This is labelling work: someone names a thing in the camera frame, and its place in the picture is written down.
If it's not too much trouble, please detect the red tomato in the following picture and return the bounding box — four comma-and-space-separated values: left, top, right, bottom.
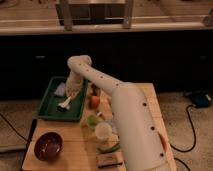
89, 95, 100, 109

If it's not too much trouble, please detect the black cable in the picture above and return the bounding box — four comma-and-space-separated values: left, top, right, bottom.
0, 113, 38, 148
170, 103, 213, 171

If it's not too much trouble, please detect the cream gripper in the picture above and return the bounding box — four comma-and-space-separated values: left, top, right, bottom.
58, 71, 83, 106

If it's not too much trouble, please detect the black cable left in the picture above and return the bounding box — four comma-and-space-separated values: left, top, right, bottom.
0, 113, 38, 148

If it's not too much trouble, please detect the green plastic tray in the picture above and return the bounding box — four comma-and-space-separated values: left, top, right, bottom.
37, 76, 88, 122

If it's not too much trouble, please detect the black device on floor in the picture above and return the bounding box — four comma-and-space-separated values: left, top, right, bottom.
187, 92, 212, 108

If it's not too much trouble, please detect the white cup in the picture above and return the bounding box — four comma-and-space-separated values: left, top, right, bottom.
95, 122, 112, 141

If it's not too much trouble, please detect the dark brush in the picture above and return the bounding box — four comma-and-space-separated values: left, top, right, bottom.
57, 105, 70, 112

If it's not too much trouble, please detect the green cup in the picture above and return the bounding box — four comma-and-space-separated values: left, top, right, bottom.
85, 114, 102, 130

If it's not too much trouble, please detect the metal frame stand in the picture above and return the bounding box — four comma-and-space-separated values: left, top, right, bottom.
55, 0, 134, 31

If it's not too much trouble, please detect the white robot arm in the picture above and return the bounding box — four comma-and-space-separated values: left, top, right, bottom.
58, 55, 171, 171

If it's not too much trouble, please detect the green cucumber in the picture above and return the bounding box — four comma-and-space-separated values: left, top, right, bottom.
97, 142, 120, 154

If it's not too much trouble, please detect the orange bowl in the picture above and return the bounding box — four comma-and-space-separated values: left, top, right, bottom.
158, 132, 167, 153

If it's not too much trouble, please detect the black cable right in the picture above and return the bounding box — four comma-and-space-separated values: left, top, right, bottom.
170, 103, 213, 171

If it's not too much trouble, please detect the dark brown bowl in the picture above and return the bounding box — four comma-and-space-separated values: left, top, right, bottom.
34, 132, 63, 162

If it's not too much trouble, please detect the wooden block with slot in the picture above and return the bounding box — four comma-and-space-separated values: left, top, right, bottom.
96, 152, 123, 168

